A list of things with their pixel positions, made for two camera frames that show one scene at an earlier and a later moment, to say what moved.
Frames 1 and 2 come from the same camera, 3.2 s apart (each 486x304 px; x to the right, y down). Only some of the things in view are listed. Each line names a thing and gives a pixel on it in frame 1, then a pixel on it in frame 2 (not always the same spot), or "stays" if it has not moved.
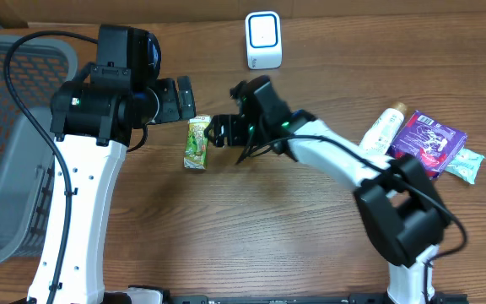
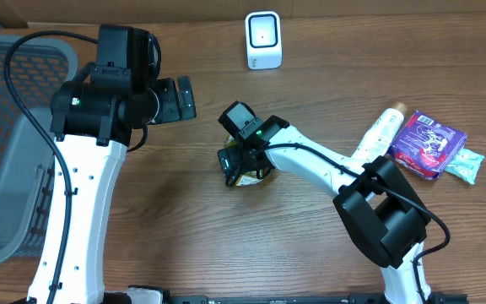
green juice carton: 197,143 -> 248,177
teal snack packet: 467,165 stays
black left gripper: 185,98 stays
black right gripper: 225,127 -> 237,162
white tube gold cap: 382,133 stays
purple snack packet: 435,143 stays
